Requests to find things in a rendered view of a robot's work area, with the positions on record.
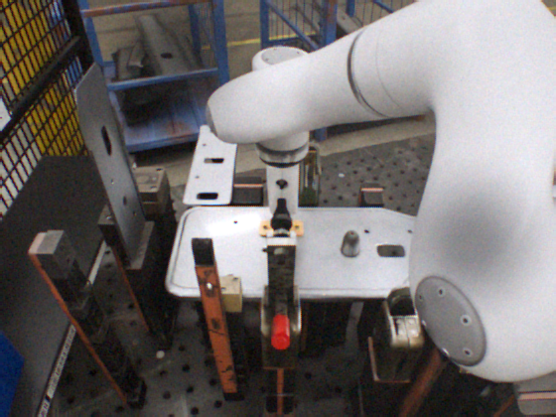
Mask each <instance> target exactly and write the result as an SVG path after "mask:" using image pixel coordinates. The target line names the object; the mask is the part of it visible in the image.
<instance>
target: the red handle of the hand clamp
mask: <svg viewBox="0 0 556 417"><path fill-rule="evenodd" d="M274 298H275V317H274V319H273V320H272V331H271V344H272V345H273V346H274V347H275V348H279V349H283V348H286V347H287V346H288V345H289V343H290V333H289V320H288V319H287V293H274Z"/></svg>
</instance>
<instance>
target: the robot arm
mask: <svg viewBox="0 0 556 417"><path fill-rule="evenodd" d="M252 64H253V72H249V73H247V74H245V75H242V76H240V77H238V78H237V79H234V80H232V81H230V82H229V83H227V84H225V85H224V86H222V87H220V88H219V89H218V90H216V91H215V92H214V93H213V94H212V95H211V97H210V98H209V100H208V103H207V108H206V117H207V122H208V127H209V129H210V130H211V132H212V133H213V134H214V135H215V137H216V138H217V139H218V140H220V141H221V142H223V143H226V144H231V145H232V144H250V143H255V149H256V153H257V155H258V156H259V158H260V160H261V161H263V162H264V163H265V164H267V181H268V204H269V212H270V213H271V214H273V215H272V217H273V216H275V215H277V214H286V215H288V216H289V217H290V214H293V215H295V214H297V212H298V190H299V163H301V162H302V161H304V159H305V157H306V154H307V152H308V142H309V130H314V129H318V128H325V127H329V126H334V125H340V124H346V123H355V122H363V121H371V120H379V119H381V120H385V119H392V118H398V117H405V116H411V115H418V114H431V113H434V114H435V117H436V142H435V147H434V153H435V154H434V157H433V161H432V165H431V169H430V172H429V175H428V179H427V183H426V189H425V192H424V195H423V199H422V201H421V204H420V207H419V210H418V214H417V216H416V220H415V228H414V232H413V236H412V241H411V246H410V254H409V283H410V286H409V289H410V294H411V297H412V301H413V304H414V306H415V308H416V311H417V315H418V317H419V319H420V321H421V323H422V325H423V327H424V329H425V330H426V332H427V334H428V335H429V337H431V338H432V341H433V342H434V344H435V345H436V346H437V347H438V348H439V350H440V351H441V352H442V353H444V354H445V355H446V357H447V358H448V359H449V360H452V361H453V363H454V364H455V365H457V366H459V367H461V368H463V369H464V370H466V371H467V372H470V373H472V374H473V375H476V376H478V377H482V378H485V379H488V380H492V381H501V382H513V381H522V380H529V379H534V378H537V377H540V376H543V375H546V374H549V373H551V372H553V371H556V185H554V186H553V181H554V176H553V175H554V172H555V168H556V19H555V17H554V16H553V14H552V13H551V12H550V11H549V10H548V9H547V8H546V7H545V5H544V4H543V3H542V2H541V1H540V0H419V1H417V2H415V3H414V4H412V5H409V6H407V7H405V8H403V9H402V10H398V11H396V12H394V13H393V14H391V15H387V16H385V17H384V18H382V19H380V20H378V21H375V22H373V23H372V24H370V25H368V26H366V27H365V28H361V29H359V30H357V31H355V32H353V33H352V34H348V35H347V36H345V37H343V38H341V39H340V40H338V41H337V42H333V43H331V44H329V45H328V46H327V47H325V48H323V49H321V50H319V51H315V52H312V53H309V54H307V53H306V52H304V51H302V50H297V49H293V48H272V49H269V50H263V51H261V52H259V53H258V54H256V55H255V57H254V59H253V62H252Z"/></svg>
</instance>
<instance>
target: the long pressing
mask: <svg viewBox="0 0 556 417"><path fill-rule="evenodd" d="M272 215H273V214H271V213H270V212H269V207H196V208H190V209H188V210H187V211H185V212H184V213H183V214H182V215H181V217H180V219H179V223H178V227H177V232H176V235H175V239H174V243H173V247H172V251H171V254H170V258H169V266H168V270H167V274H166V278H165V282H164V284H165V289H166V291H167V293H168V294H169V296H170V297H173V298H174V299H177V300H182V301H201V300H202V297H201V292H200V287H199V284H198V279H197V275H196V270H195V261H194V256H193V252H192V247H191V239H192V237H212V239H213V251H214V257H215V259H216V263H217V270H218V275H219V276H227V275H228V274H232V276H241V286H242V296H243V302H262V297H263V284H268V262H267V252H262V248H263V247H264V246H265V247H267V236H261V235H259V221H260V220H262V219H270V218H272ZM290 218H292V220H302V221H303V223H304V235H303V236H296V258H295V274H294V284H299V291H300V303H342V302H383V301H384V300H385V298H386V297H387V296H388V294H389V292H390V290H391V289H392V288H393V287H395V286H398V285H410V283H409V254H410V246H411V241H412V236H413V232H414V228H415V220H416V216H409V215H405V214H403V213H399V212H396V211H392V210H389V209H386V208H298V212H297V214H295V215H293V214H290ZM234 220H237V221H238V223H233V221H234ZM349 230H355V231H357V232H358V234H359V247H358V255H356V256H354V257H348V256H345V255H343V254H342V245H343V236H344V235H345V233H346V232H347V231H349ZM365 230H367V231H369V233H364V231H365ZM408 230H411V231H412V233H408ZM377 246H401V247H402V249H403V250H404V256H403V257H381V256H379V255H378V253H377V249H376V248H377Z"/></svg>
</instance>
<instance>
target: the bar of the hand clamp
mask: <svg viewBox="0 0 556 417"><path fill-rule="evenodd" d="M292 225H293V223H292V218H290V217H289V216H288V215H286V214H277V215H275V216H273V217H272V218H270V227H271V228H272V229H274V230H275V237H273V231H267V262H268V285H269V306H274V293H287V306H293V290H294V274H295V258H296V231H290V232H289V237H288V229H290V228H291V227H292Z"/></svg>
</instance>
